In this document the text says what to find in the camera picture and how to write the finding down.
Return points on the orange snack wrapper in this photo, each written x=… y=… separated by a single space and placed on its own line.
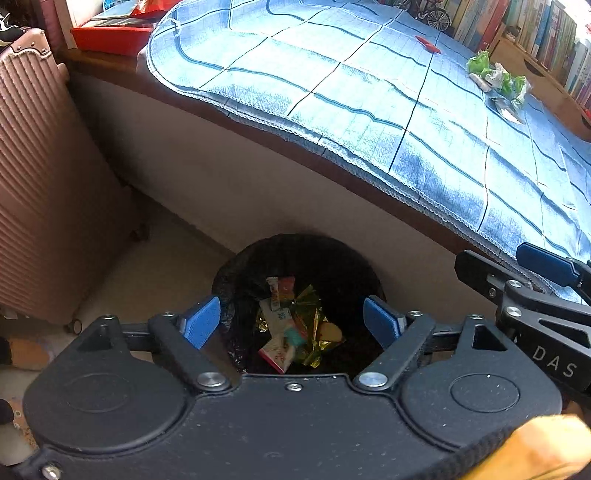
x=282 y=286

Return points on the snack wrappers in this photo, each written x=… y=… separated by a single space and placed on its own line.
x=318 y=332

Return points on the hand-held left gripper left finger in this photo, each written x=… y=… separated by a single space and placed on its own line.
x=203 y=321

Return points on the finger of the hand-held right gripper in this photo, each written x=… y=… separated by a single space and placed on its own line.
x=480 y=277
x=545 y=263

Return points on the red snack stick wrapper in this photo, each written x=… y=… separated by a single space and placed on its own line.
x=428 y=44

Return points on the white green snack wrapper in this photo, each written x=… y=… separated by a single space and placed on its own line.
x=505 y=81

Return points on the macaron print snack packet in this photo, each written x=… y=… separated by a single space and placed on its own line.
x=277 y=355

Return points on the wooden drawer organizer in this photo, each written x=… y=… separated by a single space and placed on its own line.
x=535 y=78

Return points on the trash bin with black bag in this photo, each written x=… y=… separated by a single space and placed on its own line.
x=341 y=277

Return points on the silver snack wrapper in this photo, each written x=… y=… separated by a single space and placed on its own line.
x=508 y=110

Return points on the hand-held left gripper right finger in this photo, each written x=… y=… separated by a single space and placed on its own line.
x=381 y=321

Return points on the small dark figurine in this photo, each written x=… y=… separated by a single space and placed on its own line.
x=512 y=33

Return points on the orange cloth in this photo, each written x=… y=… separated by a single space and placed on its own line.
x=545 y=447

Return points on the pink ribbed suitcase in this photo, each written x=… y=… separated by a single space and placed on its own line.
x=51 y=184

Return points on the blue striped blanket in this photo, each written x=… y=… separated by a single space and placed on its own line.
x=369 y=115

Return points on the black white bag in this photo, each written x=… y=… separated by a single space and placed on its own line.
x=14 y=30

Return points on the red storage box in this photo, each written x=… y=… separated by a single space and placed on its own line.
x=111 y=40

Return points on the black model bicycle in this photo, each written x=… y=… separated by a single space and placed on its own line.
x=429 y=11

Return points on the row of colourful books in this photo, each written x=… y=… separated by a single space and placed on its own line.
x=531 y=32

